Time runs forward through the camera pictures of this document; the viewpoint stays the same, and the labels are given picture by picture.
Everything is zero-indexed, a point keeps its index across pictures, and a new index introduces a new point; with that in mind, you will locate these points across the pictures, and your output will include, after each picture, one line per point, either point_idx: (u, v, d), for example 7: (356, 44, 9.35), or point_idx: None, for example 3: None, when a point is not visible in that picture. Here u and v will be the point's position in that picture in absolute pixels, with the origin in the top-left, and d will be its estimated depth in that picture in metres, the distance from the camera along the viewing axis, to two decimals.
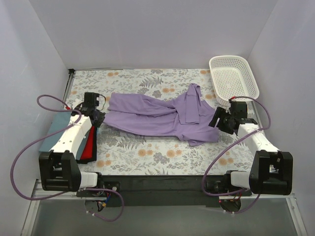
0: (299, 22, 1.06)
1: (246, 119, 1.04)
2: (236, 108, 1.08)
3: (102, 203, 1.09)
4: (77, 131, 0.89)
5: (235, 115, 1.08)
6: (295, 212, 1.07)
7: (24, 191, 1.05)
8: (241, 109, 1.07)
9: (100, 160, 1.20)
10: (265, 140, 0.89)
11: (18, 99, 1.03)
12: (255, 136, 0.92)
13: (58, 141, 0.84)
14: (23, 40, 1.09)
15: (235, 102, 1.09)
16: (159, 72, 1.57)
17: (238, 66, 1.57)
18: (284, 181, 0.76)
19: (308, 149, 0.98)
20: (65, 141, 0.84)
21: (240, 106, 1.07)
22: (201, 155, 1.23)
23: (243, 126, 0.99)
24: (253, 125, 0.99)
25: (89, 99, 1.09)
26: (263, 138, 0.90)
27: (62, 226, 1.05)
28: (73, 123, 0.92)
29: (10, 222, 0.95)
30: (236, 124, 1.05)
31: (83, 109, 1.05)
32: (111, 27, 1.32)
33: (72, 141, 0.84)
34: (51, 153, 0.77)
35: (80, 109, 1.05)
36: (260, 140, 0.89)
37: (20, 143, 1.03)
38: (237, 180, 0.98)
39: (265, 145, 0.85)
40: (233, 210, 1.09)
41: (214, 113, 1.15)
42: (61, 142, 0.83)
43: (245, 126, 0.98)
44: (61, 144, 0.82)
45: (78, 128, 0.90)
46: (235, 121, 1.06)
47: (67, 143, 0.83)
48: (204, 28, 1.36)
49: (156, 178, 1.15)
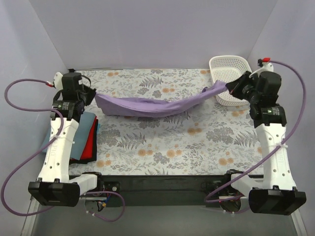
0: (298, 22, 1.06)
1: (273, 111, 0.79)
2: (266, 89, 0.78)
3: (102, 203, 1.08)
4: (62, 147, 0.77)
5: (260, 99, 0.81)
6: (295, 212, 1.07)
7: (24, 191, 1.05)
8: (271, 93, 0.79)
9: (100, 160, 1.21)
10: (284, 166, 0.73)
11: (18, 99, 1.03)
12: (274, 160, 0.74)
13: (45, 164, 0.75)
14: (23, 40, 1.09)
15: (267, 80, 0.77)
16: (159, 72, 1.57)
17: (238, 66, 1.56)
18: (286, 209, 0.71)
19: (309, 148, 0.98)
20: (52, 164, 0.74)
21: (271, 89, 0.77)
22: (201, 155, 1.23)
23: (266, 128, 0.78)
24: (280, 127, 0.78)
25: (69, 85, 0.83)
26: (282, 162, 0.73)
27: (63, 227, 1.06)
28: (55, 136, 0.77)
29: (10, 223, 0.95)
30: (258, 116, 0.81)
31: (65, 105, 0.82)
32: (111, 27, 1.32)
33: (60, 164, 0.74)
34: (41, 183, 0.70)
35: (60, 105, 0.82)
36: (277, 166, 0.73)
37: (19, 143, 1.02)
38: (236, 184, 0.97)
39: (281, 177, 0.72)
40: (233, 210, 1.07)
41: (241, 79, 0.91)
42: (48, 165, 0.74)
43: (268, 130, 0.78)
44: (47, 169, 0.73)
45: (63, 141, 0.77)
46: (258, 110, 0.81)
47: (55, 167, 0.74)
48: (204, 27, 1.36)
49: (156, 178, 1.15)
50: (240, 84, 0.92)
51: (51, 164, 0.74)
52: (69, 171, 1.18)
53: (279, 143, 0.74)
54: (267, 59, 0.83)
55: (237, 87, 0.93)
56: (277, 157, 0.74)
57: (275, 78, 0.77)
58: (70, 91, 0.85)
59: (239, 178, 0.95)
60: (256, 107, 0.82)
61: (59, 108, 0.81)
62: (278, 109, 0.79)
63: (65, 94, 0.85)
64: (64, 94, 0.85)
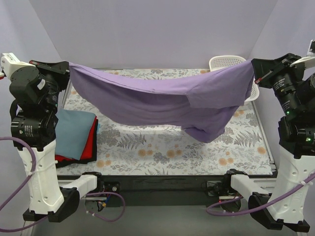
0: (298, 21, 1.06)
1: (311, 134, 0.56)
2: (309, 104, 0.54)
3: (102, 203, 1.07)
4: (44, 180, 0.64)
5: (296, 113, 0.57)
6: None
7: (24, 191, 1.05)
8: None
9: (100, 160, 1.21)
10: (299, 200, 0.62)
11: None
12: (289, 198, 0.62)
13: (31, 197, 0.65)
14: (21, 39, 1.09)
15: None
16: (159, 72, 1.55)
17: None
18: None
19: None
20: (39, 198, 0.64)
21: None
22: (201, 155, 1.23)
23: (293, 159, 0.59)
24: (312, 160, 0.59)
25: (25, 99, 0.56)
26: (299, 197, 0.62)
27: (63, 227, 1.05)
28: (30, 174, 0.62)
29: (10, 223, 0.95)
30: (292, 136, 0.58)
31: (26, 128, 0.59)
32: (111, 26, 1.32)
33: (47, 198, 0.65)
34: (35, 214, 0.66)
35: (20, 130, 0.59)
36: (289, 203, 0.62)
37: None
38: (237, 183, 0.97)
39: (291, 212, 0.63)
40: (234, 210, 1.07)
41: (277, 69, 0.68)
42: (35, 199, 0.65)
43: (296, 162, 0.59)
44: (36, 203, 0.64)
45: (45, 175, 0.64)
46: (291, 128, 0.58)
47: (43, 203, 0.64)
48: (204, 27, 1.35)
49: (156, 178, 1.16)
50: (273, 73, 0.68)
51: (39, 198, 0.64)
52: (69, 171, 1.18)
53: (302, 183, 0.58)
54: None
55: (270, 77, 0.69)
56: (295, 195, 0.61)
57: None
58: (28, 104, 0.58)
59: (239, 179, 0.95)
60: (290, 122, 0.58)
61: (20, 134, 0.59)
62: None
63: (23, 107, 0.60)
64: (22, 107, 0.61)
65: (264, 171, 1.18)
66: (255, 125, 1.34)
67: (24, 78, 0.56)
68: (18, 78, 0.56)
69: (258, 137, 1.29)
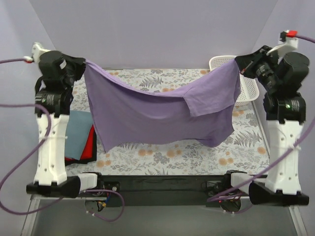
0: (299, 21, 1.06)
1: (293, 105, 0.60)
2: (286, 79, 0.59)
3: (102, 203, 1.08)
4: (54, 148, 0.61)
5: (277, 88, 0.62)
6: (295, 211, 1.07)
7: (24, 191, 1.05)
8: (293, 83, 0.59)
9: (100, 160, 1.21)
10: (293, 167, 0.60)
11: (18, 99, 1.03)
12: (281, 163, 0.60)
13: (38, 167, 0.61)
14: (22, 40, 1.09)
15: (289, 66, 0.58)
16: (159, 72, 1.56)
17: None
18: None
19: (309, 148, 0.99)
20: (46, 167, 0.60)
21: (294, 78, 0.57)
22: (201, 155, 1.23)
23: (280, 127, 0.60)
24: (297, 125, 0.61)
25: (48, 73, 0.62)
26: (291, 163, 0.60)
27: (63, 227, 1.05)
28: (44, 137, 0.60)
29: (10, 223, 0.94)
30: (273, 108, 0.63)
31: (48, 99, 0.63)
32: (111, 27, 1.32)
33: (54, 167, 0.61)
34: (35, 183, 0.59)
35: (42, 99, 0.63)
36: (283, 168, 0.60)
37: (20, 144, 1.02)
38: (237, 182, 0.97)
39: (286, 179, 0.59)
40: (233, 210, 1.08)
41: (255, 57, 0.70)
42: (42, 169, 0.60)
43: (281, 126, 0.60)
44: (43, 174, 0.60)
45: (55, 142, 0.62)
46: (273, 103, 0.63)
47: (49, 171, 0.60)
48: (205, 27, 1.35)
49: (156, 178, 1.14)
50: (254, 62, 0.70)
51: (45, 167, 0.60)
52: (69, 171, 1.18)
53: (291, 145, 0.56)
54: (293, 34, 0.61)
55: (251, 66, 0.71)
56: (286, 160, 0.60)
57: (300, 64, 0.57)
58: (51, 80, 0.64)
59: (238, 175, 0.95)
60: (272, 97, 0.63)
61: (43, 103, 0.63)
62: (299, 101, 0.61)
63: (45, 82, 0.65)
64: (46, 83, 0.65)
65: None
66: (255, 125, 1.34)
67: (53, 56, 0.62)
68: (48, 55, 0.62)
69: (258, 137, 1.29)
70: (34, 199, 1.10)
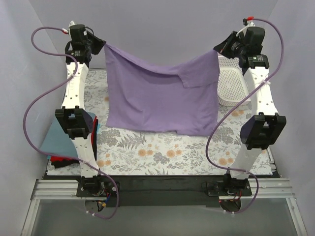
0: (298, 21, 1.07)
1: (258, 58, 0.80)
2: (251, 41, 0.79)
3: (102, 203, 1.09)
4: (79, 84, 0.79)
5: (246, 48, 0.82)
6: (295, 211, 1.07)
7: (24, 191, 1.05)
8: (256, 43, 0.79)
9: (100, 160, 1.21)
10: (270, 96, 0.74)
11: (19, 99, 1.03)
12: (260, 92, 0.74)
13: (65, 97, 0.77)
14: (23, 39, 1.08)
15: (250, 31, 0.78)
16: None
17: (238, 66, 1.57)
18: (268, 136, 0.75)
19: (309, 148, 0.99)
20: (71, 96, 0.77)
21: (256, 39, 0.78)
22: (201, 155, 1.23)
23: (252, 72, 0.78)
24: (264, 69, 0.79)
25: (77, 37, 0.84)
26: (267, 92, 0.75)
27: (63, 227, 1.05)
28: (72, 74, 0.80)
29: (10, 223, 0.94)
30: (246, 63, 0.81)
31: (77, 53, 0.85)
32: (112, 26, 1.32)
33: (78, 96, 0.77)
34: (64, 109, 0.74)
35: (72, 53, 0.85)
36: (262, 97, 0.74)
37: (21, 143, 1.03)
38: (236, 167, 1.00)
39: (266, 105, 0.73)
40: (233, 210, 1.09)
41: (229, 38, 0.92)
42: (68, 98, 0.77)
43: (253, 70, 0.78)
44: (68, 101, 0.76)
45: (79, 80, 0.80)
46: (244, 59, 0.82)
47: (75, 100, 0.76)
48: (205, 27, 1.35)
49: (156, 178, 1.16)
50: (229, 41, 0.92)
51: (71, 96, 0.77)
52: (69, 171, 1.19)
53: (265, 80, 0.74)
54: (250, 17, 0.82)
55: (228, 45, 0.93)
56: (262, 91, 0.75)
57: (260, 29, 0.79)
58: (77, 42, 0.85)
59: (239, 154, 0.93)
60: (244, 55, 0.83)
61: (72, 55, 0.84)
62: (263, 56, 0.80)
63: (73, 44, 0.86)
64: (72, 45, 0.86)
65: (264, 171, 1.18)
66: None
67: (79, 26, 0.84)
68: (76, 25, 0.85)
69: None
70: (34, 199, 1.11)
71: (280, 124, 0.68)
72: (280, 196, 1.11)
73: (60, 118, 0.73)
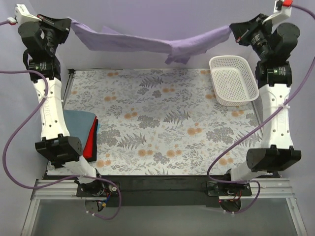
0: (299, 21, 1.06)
1: (280, 71, 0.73)
2: (278, 49, 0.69)
3: (102, 203, 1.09)
4: (55, 105, 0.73)
5: (268, 55, 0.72)
6: (295, 212, 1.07)
7: (24, 191, 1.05)
8: (282, 53, 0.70)
9: (100, 160, 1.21)
10: (286, 125, 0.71)
11: (18, 99, 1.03)
12: (276, 120, 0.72)
13: (43, 125, 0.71)
14: (22, 39, 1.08)
15: (281, 40, 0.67)
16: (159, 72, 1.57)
17: (238, 66, 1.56)
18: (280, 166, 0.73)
19: (309, 148, 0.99)
20: (50, 123, 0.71)
21: (282, 50, 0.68)
22: (201, 155, 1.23)
23: (268, 89, 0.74)
24: (284, 88, 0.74)
25: (34, 46, 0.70)
26: (283, 121, 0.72)
27: (63, 227, 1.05)
28: (44, 97, 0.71)
29: (10, 224, 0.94)
30: (264, 74, 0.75)
31: (42, 67, 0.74)
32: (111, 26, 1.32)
33: (58, 122, 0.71)
34: (44, 141, 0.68)
35: (36, 67, 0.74)
36: (278, 126, 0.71)
37: (20, 144, 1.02)
38: (237, 175, 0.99)
39: (280, 136, 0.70)
40: (233, 210, 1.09)
41: (252, 27, 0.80)
42: (47, 125, 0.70)
43: (270, 90, 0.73)
44: (47, 128, 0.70)
45: (54, 101, 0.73)
46: (264, 70, 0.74)
47: (55, 126, 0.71)
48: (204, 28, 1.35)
49: (156, 178, 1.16)
50: (250, 31, 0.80)
51: (50, 123, 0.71)
52: (69, 171, 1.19)
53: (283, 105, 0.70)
54: (288, 3, 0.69)
55: (247, 35, 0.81)
56: (278, 118, 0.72)
57: (292, 37, 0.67)
58: (38, 51, 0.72)
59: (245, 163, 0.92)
60: (263, 64, 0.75)
61: (37, 70, 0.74)
62: (286, 69, 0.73)
63: (32, 54, 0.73)
64: (32, 55, 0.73)
65: None
66: (255, 125, 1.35)
67: (32, 30, 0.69)
68: (27, 30, 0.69)
69: (258, 137, 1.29)
70: (34, 199, 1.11)
71: (293, 159, 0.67)
72: (280, 196, 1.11)
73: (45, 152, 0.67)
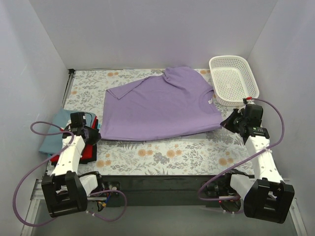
0: (299, 22, 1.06)
1: (259, 130, 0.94)
2: (250, 113, 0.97)
3: (102, 203, 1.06)
4: (73, 151, 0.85)
5: (247, 121, 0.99)
6: (295, 212, 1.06)
7: (24, 191, 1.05)
8: (255, 116, 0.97)
9: (100, 160, 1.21)
10: (272, 164, 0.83)
11: (18, 99, 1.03)
12: (261, 158, 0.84)
13: (58, 165, 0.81)
14: (23, 40, 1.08)
15: (250, 106, 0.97)
16: (159, 72, 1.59)
17: (238, 66, 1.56)
18: (279, 211, 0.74)
19: (309, 148, 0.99)
20: (64, 163, 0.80)
21: (255, 112, 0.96)
22: (201, 155, 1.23)
23: (252, 139, 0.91)
24: (264, 139, 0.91)
25: (76, 119, 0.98)
26: (270, 161, 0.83)
27: (63, 227, 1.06)
28: (67, 144, 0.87)
29: (10, 224, 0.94)
30: (246, 132, 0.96)
31: (74, 131, 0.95)
32: (111, 26, 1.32)
33: (71, 162, 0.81)
34: (53, 176, 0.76)
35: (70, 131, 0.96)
36: (265, 164, 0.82)
37: (20, 144, 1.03)
38: (236, 183, 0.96)
39: (269, 172, 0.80)
40: (233, 210, 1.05)
41: (232, 114, 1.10)
42: (60, 164, 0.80)
43: (255, 140, 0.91)
44: (60, 167, 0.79)
45: (74, 148, 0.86)
46: (245, 128, 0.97)
47: (67, 165, 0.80)
48: (204, 27, 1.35)
49: (156, 178, 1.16)
50: (231, 117, 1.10)
51: (64, 162, 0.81)
52: None
53: (267, 148, 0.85)
54: (249, 98, 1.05)
55: (230, 120, 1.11)
56: (264, 157, 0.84)
57: (257, 105, 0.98)
58: (76, 124, 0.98)
59: (237, 180, 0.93)
60: (245, 127, 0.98)
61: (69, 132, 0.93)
62: (262, 129, 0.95)
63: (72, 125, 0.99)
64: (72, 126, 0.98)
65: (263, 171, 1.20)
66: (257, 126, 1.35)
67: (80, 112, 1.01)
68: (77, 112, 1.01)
69: None
70: (34, 199, 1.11)
71: (287, 193, 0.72)
72: None
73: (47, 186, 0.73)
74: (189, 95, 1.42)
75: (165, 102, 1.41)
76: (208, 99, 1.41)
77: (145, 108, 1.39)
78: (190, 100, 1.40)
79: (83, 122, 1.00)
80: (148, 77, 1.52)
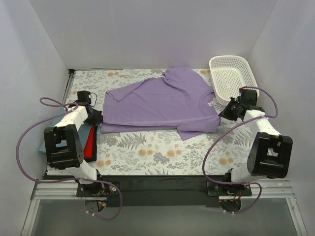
0: (299, 22, 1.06)
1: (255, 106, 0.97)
2: (245, 96, 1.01)
3: (102, 203, 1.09)
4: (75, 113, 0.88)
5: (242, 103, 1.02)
6: (295, 212, 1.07)
7: (24, 191, 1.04)
8: (250, 98, 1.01)
9: (100, 160, 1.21)
10: (269, 125, 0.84)
11: (18, 99, 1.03)
12: (259, 121, 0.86)
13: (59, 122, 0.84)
14: (23, 39, 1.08)
15: (244, 89, 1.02)
16: (159, 72, 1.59)
17: (238, 66, 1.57)
18: (280, 164, 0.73)
19: (309, 148, 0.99)
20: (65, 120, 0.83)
21: (250, 94, 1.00)
22: (201, 155, 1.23)
23: (249, 112, 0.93)
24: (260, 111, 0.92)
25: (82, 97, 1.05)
26: (267, 123, 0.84)
27: (63, 227, 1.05)
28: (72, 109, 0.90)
29: (9, 224, 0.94)
30: (243, 111, 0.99)
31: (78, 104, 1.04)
32: (111, 26, 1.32)
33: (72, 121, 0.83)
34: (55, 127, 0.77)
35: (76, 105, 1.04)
36: (263, 125, 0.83)
37: (20, 144, 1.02)
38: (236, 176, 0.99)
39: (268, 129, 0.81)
40: (233, 210, 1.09)
41: (229, 103, 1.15)
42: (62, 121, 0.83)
43: (252, 112, 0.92)
44: (61, 123, 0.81)
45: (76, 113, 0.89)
46: (242, 108, 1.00)
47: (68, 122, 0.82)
48: (204, 28, 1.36)
49: (156, 178, 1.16)
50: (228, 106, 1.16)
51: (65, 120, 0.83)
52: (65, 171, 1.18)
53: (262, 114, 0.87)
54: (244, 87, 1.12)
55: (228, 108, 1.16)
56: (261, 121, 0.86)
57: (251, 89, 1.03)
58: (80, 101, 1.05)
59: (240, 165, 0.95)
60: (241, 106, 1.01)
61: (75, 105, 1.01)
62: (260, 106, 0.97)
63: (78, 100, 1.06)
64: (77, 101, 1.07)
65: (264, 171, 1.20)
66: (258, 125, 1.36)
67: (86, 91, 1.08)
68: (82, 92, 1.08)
69: None
70: (34, 199, 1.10)
71: (286, 144, 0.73)
72: (280, 196, 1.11)
73: (49, 134, 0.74)
74: (189, 97, 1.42)
75: (165, 103, 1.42)
76: (208, 101, 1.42)
77: (146, 110, 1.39)
78: (189, 100, 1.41)
79: (88, 100, 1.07)
80: (150, 79, 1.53)
